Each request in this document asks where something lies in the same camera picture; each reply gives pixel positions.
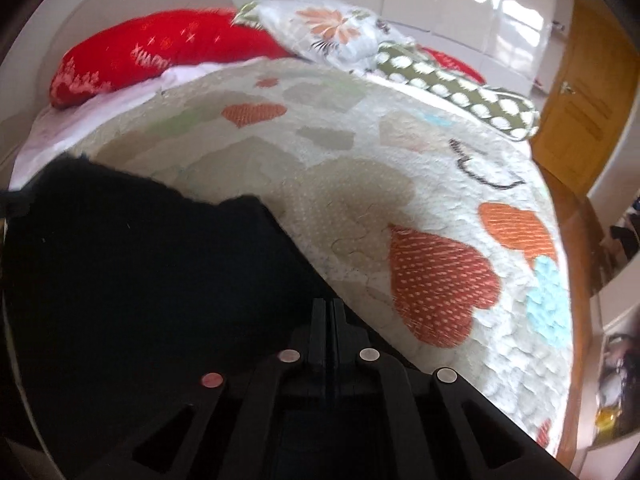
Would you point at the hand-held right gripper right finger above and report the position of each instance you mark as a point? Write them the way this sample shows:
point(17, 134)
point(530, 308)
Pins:
point(338, 332)

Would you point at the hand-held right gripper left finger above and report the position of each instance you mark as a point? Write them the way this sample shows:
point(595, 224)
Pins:
point(318, 332)

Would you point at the black pants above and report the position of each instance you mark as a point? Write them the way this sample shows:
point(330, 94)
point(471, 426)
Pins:
point(125, 270)

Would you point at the heart print quilted blanket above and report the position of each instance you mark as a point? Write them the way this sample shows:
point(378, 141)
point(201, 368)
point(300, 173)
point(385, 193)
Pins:
point(380, 200)

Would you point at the green white dotted pillow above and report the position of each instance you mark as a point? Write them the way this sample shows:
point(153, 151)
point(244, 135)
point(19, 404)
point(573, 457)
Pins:
point(460, 87)

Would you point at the floral white pillow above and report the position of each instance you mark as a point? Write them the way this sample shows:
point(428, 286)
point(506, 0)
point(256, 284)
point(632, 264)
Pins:
point(325, 27)

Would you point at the red pillow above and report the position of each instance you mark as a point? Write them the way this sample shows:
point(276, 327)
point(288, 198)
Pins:
point(150, 55)

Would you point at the white bed sheet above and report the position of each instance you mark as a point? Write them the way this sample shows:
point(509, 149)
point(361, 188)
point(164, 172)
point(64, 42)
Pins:
point(65, 120)

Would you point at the wooden door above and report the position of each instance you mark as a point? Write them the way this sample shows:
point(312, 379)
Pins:
point(580, 95)

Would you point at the white wardrobe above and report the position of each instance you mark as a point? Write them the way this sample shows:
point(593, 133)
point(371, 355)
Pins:
point(450, 0)

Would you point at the white headboard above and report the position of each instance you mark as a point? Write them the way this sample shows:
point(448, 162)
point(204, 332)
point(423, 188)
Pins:
point(125, 5)

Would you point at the wooden bed frame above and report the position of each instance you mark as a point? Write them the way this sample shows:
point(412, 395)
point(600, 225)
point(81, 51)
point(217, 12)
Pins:
point(575, 270)

